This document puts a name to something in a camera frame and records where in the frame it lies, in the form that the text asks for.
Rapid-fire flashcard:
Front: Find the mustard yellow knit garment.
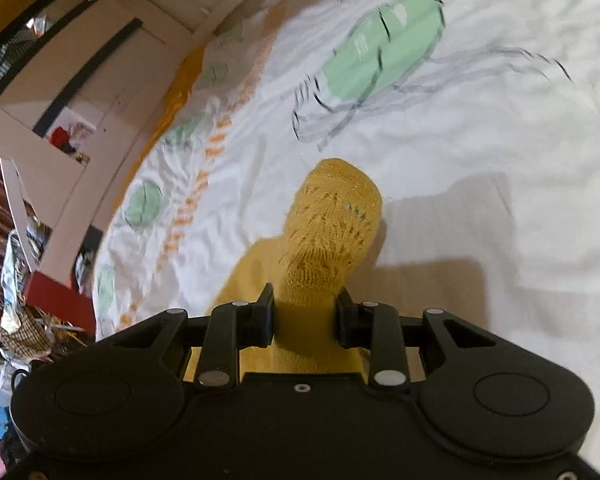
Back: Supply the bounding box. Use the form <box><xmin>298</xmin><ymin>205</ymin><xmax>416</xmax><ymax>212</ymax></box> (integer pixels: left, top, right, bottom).
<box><xmin>212</xmin><ymin>158</ymin><xmax>382</xmax><ymax>374</ymax></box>

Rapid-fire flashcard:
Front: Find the white leaf-print duvet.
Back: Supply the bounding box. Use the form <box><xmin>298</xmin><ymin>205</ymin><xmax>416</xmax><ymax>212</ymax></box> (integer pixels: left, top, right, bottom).
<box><xmin>93</xmin><ymin>0</ymin><xmax>600</xmax><ymax>471</ymax></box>

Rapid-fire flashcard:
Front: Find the beige wooden bed frame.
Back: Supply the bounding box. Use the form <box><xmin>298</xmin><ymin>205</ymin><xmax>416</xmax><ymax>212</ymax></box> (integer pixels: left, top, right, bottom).
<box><xmin>0</xmin><ymin>0</ymin><xmax>361</xmax><ymax>286</ymax></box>

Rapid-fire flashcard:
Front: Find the red clutter beyond bed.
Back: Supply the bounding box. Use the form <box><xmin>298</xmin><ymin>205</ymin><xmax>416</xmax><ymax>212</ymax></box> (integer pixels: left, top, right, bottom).
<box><xmin>45</xmin><ymin>122</ymin><xmax>93</xmax><ymax>165</ymax></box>

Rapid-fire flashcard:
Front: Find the red box on floor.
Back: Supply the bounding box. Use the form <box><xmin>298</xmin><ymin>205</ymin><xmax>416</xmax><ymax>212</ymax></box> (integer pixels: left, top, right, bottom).
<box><xmin>24</xmin><ymin>271</ymin><xmax>96</xmax><ymax>336</ymax></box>

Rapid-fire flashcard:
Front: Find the orange bed sheet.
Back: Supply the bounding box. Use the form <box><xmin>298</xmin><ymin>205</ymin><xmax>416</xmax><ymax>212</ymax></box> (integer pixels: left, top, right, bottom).
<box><xmin>114</xmin><ymin>44</ymin><xmax>206</xmax><ymax>208</ymax></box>

